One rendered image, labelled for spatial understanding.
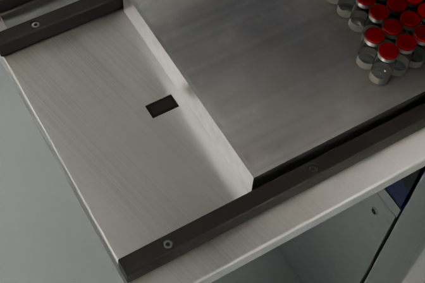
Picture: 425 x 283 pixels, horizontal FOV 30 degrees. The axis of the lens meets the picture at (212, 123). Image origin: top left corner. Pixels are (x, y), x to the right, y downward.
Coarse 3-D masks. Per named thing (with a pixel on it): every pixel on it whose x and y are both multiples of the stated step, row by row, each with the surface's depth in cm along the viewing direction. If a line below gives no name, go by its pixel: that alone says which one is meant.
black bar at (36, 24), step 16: (80, 0) 84; (96, 0) 84; (112, 0) 84; (48, 16) 83; (64, 16) 83; (80, 16) 84; (96, 16) 85; (0, 32) 81; (16, 32) 81; (32, 32) 82; (48, 32) 83; (0, 48) 81; (16, 48) 82
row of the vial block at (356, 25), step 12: (336, 0) 87; (348, 0) 84; (360, 0) 82; (372, 0) 82; (348, 12) 86; (360, 12) 83; (372, 12) 81; (384, 12) 81; (348, 24) 86; (360, 24) 84; (372, 24) 82; (384, 24) 80; (396, 24) 80; (360, 36) 85; (396, 36) 80; (408, 36) 80; (408, 48) 79; (408, 60) 80; (396, 72) 82
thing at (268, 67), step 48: (144, 0) 86; (192, 0) 87; (240, 0) 87; (288, 0) 88; (192, 48) 84; (240, 48) 84; (288, 48) 84; (336, 48) 84; (192, 96) 77; (240, 96) 80; (288, 96) 81; (336, 96) 81; (384, 96) 81; (240, 144) 77; (288, 144) 78; (336, 144) 76
